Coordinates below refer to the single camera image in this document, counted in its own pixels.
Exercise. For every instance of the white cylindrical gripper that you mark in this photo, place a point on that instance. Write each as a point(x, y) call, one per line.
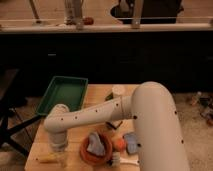
point(58, 141)

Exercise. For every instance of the yellow banana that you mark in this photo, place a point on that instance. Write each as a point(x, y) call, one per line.
point(53, 158)

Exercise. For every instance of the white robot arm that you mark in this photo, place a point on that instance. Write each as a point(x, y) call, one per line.
point(151, 107)

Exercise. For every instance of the green plastic tray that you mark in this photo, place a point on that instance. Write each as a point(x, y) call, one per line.
point(63, 90)

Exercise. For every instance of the blue grey cloth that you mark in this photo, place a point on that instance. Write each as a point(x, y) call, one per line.
point(95, 145)

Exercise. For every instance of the orange bowl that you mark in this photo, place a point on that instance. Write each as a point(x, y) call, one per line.
point(93, 159)

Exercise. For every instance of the white dish brush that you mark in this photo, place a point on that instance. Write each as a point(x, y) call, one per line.
point(117, 159)

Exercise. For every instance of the orange ball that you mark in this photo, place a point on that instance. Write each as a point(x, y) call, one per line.
point(119, 144)

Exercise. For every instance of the blue sponge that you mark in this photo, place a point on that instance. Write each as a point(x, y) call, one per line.
point(131, 143)

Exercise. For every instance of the white cup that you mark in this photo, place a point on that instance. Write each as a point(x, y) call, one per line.
point(118, 91)

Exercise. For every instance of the red object on counter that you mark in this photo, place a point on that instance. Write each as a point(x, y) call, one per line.
point(88, 21)

